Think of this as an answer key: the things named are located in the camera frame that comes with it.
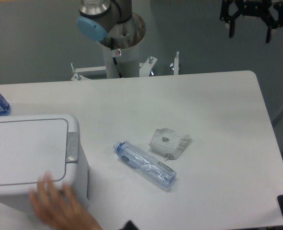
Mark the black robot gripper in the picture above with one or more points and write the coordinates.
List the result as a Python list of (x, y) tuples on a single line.
[(270, 11)]

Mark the white push-lid trash can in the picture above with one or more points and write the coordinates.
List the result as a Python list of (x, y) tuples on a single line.
[(31, 145)]

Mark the dark sleeve forearm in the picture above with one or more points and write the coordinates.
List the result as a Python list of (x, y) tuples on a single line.
[(129, 225)]

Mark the person's bare hand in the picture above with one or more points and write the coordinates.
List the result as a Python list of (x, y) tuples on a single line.
[(60, 210)]

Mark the crumpled white plastic wrapper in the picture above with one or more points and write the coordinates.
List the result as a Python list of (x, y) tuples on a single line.
[(169, 143)]

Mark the empty clear plastic bottle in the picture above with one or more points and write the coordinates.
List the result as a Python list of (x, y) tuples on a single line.
[(148, 165)]

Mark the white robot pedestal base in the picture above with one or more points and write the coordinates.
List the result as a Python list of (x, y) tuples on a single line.
[(120, 49)]

